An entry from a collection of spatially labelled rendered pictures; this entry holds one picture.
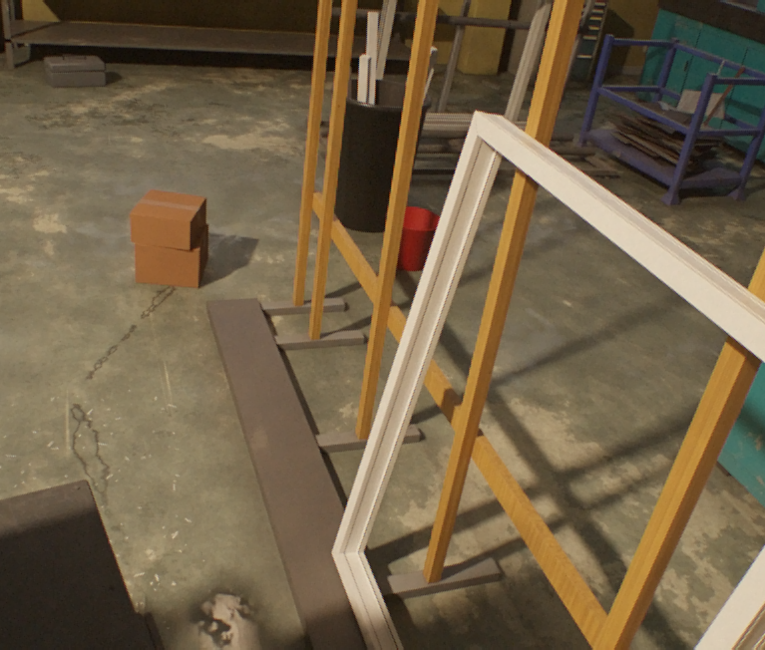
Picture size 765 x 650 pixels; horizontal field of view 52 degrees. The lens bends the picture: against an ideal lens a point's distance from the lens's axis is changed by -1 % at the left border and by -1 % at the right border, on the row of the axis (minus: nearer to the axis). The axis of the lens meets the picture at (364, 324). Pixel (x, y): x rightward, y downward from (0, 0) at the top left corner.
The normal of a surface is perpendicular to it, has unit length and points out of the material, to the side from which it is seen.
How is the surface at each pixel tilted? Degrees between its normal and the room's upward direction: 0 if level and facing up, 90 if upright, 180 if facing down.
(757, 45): 90
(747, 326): 82
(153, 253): 90
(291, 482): 0
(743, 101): 90
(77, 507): 0
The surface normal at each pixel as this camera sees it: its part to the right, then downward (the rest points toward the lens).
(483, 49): 0.31, 0.52
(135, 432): 0.12, -0.85
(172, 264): 0.03, 0.52
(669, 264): -0.92, -0.06
